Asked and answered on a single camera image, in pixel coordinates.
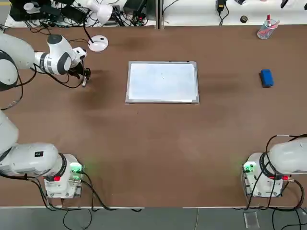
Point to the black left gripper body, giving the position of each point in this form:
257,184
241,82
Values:
78,66

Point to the blue white whiteboard marker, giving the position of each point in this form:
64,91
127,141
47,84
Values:
84,82

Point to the blue plastic eraser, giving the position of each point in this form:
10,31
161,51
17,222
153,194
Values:
267,77

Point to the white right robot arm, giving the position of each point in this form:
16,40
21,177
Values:
287,155

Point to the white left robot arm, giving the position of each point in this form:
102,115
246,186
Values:
14,60

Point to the silver framed whiteboard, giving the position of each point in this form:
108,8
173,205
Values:
163,81

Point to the red capped white marker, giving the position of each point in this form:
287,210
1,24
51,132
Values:
268,18

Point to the red marker pen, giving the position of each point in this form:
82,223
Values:
275,23

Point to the white desk lamp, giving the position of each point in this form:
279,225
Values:
98,44

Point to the black electronics box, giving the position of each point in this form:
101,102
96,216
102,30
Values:
74,14

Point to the small circuit board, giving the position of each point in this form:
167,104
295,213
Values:
140,20

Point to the black finned power supply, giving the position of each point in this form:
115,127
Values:
134,7

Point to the black power adapter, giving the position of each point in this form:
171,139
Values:
220,4

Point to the black tape roll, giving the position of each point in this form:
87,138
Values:
242,19

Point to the clear plastic pen cup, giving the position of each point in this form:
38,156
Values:
263,33

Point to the grey floor plate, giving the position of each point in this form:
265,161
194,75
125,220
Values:
251,220

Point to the aluminium frame post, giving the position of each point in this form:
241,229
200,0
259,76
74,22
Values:
160,14

